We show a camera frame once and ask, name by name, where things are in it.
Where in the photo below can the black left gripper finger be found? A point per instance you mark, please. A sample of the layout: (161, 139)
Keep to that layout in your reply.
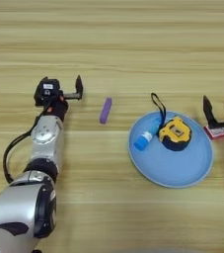
(79, 89)

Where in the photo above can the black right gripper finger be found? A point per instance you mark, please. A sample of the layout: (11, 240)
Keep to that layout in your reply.
(209, 113)

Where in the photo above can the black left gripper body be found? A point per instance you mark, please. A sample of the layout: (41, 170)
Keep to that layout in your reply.
(58, 107)

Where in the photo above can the red white card box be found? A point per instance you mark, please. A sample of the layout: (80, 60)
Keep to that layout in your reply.
(217, 132)

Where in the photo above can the yellow black tape measure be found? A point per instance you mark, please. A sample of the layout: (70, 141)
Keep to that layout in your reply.
(176, 133)

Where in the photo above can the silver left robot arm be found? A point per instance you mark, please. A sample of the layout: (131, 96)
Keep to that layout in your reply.
(46, 141)

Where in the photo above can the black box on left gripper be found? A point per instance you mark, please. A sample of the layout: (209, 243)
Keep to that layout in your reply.
(47, 89)

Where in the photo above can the blue round plate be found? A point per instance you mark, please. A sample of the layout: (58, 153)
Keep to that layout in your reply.
(172, 164)

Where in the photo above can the blue glue stick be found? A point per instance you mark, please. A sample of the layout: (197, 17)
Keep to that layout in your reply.
(144, 140)

